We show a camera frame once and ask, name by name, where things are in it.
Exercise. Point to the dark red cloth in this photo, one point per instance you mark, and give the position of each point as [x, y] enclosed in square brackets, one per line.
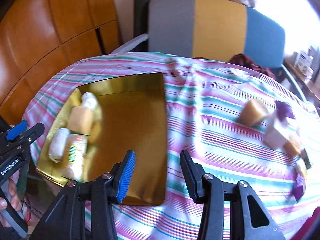
[245, 61]

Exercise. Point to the grey yellow blue chair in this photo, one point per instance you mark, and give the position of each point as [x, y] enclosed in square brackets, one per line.
[215, 30]

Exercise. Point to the striped bed sheet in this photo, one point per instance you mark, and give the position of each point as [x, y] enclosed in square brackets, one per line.
[203, 100]

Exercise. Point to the white blue sock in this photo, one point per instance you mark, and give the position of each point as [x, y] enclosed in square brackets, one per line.
[58, 144]

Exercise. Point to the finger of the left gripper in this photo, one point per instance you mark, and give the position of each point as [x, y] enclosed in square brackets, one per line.
[30, 135]
[15, 131]

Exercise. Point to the Weidan cracker packet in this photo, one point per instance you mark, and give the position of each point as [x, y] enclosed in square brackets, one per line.
[300, 168]
[73, 158]

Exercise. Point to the yellow sponge block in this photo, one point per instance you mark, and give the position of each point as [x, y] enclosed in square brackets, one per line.
[292, 148]
[253, 113]
[80, 120]

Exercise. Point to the white boxes on shelf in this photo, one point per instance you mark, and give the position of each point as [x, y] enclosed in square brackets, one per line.
[307, 62]

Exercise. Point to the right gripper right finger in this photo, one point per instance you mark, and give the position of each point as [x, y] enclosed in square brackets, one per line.
[249, 217]

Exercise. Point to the white cardboard box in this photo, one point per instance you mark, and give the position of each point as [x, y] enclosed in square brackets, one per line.
[278, 133]

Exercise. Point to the small green carton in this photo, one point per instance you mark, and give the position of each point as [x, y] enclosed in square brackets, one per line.
[305, 158]

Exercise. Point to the purple snack packet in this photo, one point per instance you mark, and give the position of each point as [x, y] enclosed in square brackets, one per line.
[284, 110]
[298, 188]

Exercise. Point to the white wrap ball in tin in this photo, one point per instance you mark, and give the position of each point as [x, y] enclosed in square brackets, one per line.
[89, 100]

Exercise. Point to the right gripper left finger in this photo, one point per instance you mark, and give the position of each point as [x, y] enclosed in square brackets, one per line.
[65, 217]

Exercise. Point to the gold tin box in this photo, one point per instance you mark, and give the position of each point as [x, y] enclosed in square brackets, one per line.
[131, 115]

